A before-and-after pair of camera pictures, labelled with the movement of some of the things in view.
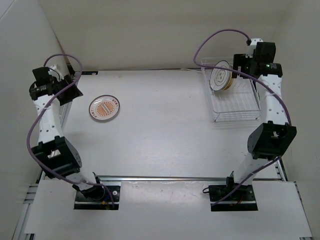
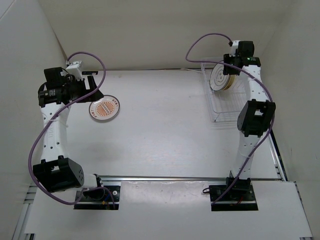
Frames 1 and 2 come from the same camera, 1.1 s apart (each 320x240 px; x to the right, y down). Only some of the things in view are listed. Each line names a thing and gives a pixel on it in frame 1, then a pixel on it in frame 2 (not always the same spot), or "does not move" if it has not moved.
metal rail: (177, 178) does not move
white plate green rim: (219, 78) does not move
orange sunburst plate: (104, 107) does not move
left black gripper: (74, 92) → (92, 85)
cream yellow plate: (232, 80) does not move
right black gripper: (240, 60) → (227, 70)
